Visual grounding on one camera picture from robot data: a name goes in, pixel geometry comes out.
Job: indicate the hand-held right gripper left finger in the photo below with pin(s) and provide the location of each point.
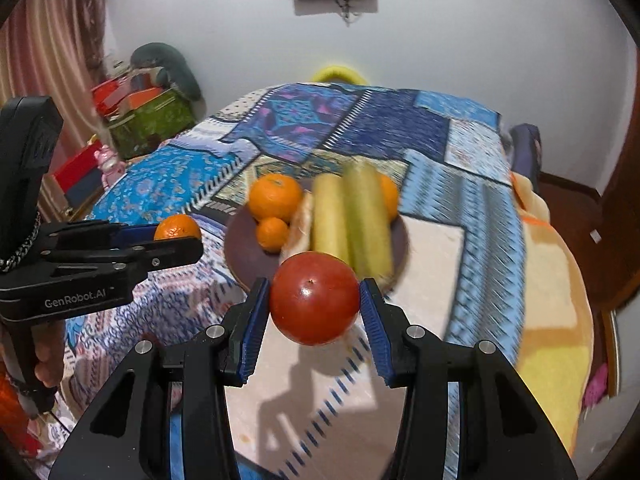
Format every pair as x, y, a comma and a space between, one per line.
252, 330

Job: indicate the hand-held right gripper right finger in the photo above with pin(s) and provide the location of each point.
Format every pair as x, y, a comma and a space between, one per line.
375, 330

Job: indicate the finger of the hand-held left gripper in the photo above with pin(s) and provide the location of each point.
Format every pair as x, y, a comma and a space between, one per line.
140, 235
170, 257

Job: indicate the large orange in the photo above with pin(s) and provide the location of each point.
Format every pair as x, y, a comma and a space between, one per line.
177, 227
275, 195

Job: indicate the large red tomato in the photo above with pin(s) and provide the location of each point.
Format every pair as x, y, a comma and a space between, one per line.
315, 297

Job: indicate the purple plate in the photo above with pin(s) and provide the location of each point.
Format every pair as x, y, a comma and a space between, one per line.
250, 260

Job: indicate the small orange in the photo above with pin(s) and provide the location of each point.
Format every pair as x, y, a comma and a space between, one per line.
272, 234
389, 195

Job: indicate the green-yellow cylindrical toy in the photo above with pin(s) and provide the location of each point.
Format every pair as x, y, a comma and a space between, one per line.
367, 230

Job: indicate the pale cut citrus half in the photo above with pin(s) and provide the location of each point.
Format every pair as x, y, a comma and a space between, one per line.
299, 230

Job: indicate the yellow cylindrical toy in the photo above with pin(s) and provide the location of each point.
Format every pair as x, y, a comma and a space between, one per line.
330, 220

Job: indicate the person's left hand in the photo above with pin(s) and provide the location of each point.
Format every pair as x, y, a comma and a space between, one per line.
50, 360

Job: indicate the red flat box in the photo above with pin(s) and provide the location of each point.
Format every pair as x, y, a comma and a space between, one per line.
80, 175

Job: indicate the pink plush toy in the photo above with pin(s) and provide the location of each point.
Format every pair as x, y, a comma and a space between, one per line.
109, 165

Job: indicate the striped pink curtain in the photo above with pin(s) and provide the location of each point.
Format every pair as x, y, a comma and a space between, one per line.
50, 60

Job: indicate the green patterned box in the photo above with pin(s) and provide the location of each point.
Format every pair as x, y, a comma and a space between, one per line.
150, 125

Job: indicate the pile of red orange boxes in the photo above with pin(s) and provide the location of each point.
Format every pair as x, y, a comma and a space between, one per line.
125, 95

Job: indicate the yellow orange blanket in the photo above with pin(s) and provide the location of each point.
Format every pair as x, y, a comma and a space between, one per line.
550, 285

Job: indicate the blue patchwork blanket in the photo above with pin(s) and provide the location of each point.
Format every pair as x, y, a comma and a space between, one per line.
350, 125

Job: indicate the pink cloth item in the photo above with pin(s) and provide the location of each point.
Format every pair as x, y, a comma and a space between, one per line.
596, 387

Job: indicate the white paper scrap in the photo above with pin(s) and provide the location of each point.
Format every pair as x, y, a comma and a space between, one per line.
595, 236

